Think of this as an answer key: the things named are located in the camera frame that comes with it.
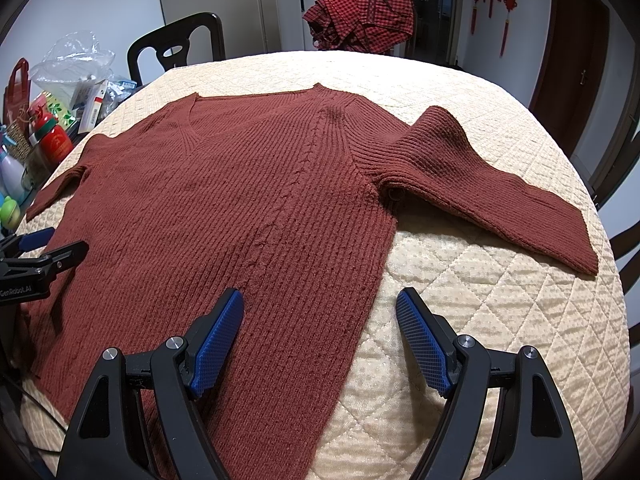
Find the clear plastic bag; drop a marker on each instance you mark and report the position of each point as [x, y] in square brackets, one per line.
[74, 60]

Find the dark wooden chair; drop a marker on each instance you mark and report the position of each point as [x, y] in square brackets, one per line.
[619, 215]
[171, 43]

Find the white red paper box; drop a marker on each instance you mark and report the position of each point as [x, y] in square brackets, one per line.
[90, 105]

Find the red checked cloth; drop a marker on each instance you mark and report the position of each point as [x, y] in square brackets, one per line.
[365, 26]

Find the red gift bag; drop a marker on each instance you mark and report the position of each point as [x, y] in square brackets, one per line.
[17, 92]

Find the rust red knit sweater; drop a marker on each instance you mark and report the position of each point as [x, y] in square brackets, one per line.
[289, 197]

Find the red reindeer bottle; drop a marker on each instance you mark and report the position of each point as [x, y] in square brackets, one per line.
[52, 139]

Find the dark brown door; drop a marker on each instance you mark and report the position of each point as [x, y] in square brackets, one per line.
[572, 68]

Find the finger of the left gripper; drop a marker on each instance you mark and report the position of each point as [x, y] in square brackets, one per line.
[49, 264]
[35, 240]

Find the white plastic bottle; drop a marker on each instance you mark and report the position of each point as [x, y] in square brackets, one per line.
[11, 174]

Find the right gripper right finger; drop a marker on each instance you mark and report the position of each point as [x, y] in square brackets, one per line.
[532, 436]

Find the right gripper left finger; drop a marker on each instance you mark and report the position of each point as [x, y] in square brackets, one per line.
[107, 437]

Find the cream quilted table cover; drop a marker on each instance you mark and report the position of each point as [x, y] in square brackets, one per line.
[483, 287]

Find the green round container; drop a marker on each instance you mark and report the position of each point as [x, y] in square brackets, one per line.
[10, 214]

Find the dark wooden chair far left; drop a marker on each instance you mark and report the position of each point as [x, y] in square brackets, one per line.
[171, 43]

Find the dark wooden chair right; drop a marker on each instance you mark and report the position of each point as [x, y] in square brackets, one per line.
[619, 215]

